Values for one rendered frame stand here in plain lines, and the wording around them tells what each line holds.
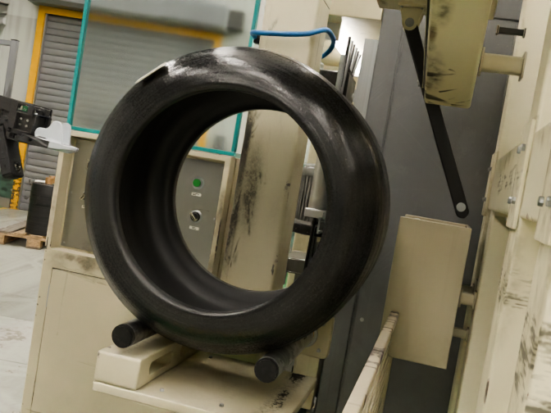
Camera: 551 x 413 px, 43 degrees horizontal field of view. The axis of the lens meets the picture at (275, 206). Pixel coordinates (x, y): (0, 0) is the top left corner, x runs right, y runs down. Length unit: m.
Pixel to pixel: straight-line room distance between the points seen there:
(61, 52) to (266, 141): 9.73
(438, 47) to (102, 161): 0.64
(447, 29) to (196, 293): 0.77
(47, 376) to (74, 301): 0.25
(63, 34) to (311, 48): 9.78
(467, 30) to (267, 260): 0.70
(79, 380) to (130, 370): 0.92
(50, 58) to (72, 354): 9.27
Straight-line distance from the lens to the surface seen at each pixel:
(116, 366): 1.36
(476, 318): 1.52
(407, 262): 1.49
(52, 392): 2.31
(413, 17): 1.53
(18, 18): 11.53
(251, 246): 1.61
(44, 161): 11.21
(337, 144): 1.20
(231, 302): 1.54
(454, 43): 1.26
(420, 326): 1.51
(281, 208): 1.59
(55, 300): 2.25
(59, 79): 11.20
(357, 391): 0.89
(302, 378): 1.59
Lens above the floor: 1.25
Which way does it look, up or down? 3 degrees down
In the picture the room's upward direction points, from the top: 9 degrees clockwise
